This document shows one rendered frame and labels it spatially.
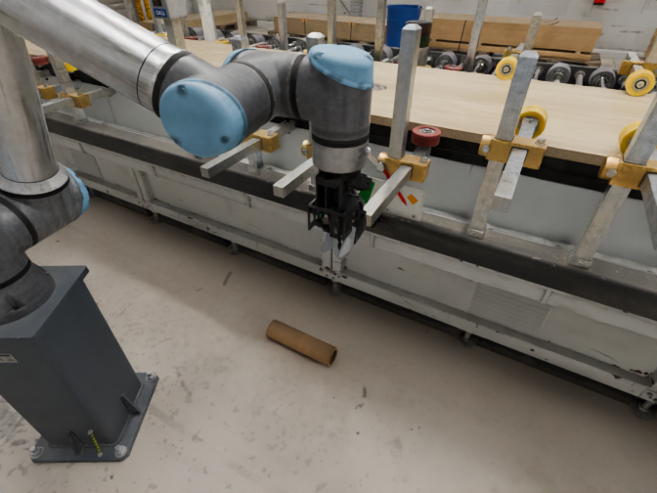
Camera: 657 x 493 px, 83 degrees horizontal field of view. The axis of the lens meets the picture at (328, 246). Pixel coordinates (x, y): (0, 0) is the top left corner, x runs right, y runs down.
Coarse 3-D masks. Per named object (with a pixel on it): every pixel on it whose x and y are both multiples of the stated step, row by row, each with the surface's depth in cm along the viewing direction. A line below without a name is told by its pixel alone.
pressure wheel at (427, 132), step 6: (420, 126) 107; (426, 126) 107; (414, 132) 104; (420, 132) 104; (426, 132) 104; (432, 132) 104; (438, 132) 104; (414, 138) 105; (420, 138) 103; (426, 138) 102; (432, 138) 102; (438, 138) 104; (420, 144) 104; (426, 144) 103; (432, 144) 104
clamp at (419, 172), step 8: (384, 160) 100; (392, 160) 99; (400, 160) 98; (408, 160) 98; (416, 160) 98; (392, 168) 100; (416, 168) 97; (424, 168) 96; (416, 176) 98; (424, 176) 98
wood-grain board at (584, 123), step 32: (384, 64) 173; (384, 96) 133; (416, 96) 133; (448, 96) 133; (480, 96) 133; (544, 96) 133; (576, 96) 133; (608, 96) 133; (640, 96) 133; (448, 128) 108; (480, 128) 108; (576, 128) 108; (608, 128) 108; (576, 160) 97
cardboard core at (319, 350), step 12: (276, 324) 155; (276, 336) 153; (288, 336) 151; (300, 336) 150; (312, 336) 151; (300, 348) 149; (312, 348) 147; (324, 348) 146; (336, 348) 148; (324, 360) 144
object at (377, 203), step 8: (416, 152) 105; (424, 152) 105; (400, 168) 96; (408, 168) 96; (392, 176) 93; (400, 176) 93; (408, 176) 96; (384, 184) 90; (392, 184) 90; (400, 184) 92; (384, 192) 87; (392, 192) 88; (376, 200) 84; (384, 200) 84; (368, 208) 81; (376, 208) 81; (384, 208) 86; (368, 216) 79; (376, 216) 83; (368, 224) 81
